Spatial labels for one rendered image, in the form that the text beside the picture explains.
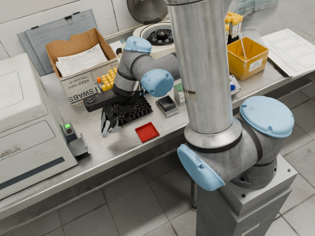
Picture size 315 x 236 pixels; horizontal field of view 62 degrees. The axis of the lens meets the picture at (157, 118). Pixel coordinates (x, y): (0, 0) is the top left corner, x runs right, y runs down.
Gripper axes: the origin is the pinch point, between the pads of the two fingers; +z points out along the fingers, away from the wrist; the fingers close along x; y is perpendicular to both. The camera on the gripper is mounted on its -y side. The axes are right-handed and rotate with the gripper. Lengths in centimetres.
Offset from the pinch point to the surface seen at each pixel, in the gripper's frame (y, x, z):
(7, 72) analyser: -28.3, 14.4, -13.1
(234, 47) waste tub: 55, 13, -35
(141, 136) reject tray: 12.9, -4.5, -2.3
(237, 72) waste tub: 53, 3, -29
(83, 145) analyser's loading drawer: -6.1, -0.6, 4.2
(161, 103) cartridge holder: 21.9, 3.5, -11.5
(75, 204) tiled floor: 19, 36, 95
